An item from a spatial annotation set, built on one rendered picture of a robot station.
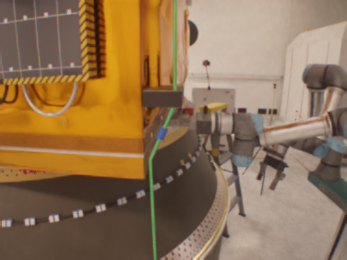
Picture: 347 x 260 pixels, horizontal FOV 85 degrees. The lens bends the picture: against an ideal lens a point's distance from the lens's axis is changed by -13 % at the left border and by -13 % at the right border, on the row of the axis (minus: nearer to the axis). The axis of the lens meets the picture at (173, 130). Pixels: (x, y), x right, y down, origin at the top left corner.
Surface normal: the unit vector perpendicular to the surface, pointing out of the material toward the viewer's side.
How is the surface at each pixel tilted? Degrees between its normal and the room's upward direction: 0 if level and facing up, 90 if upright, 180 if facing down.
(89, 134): 92
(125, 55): 90
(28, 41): 90
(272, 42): 90
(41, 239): 62
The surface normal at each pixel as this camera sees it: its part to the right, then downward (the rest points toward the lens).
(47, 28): -0.09, 0.29
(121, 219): 0.51, -0.24
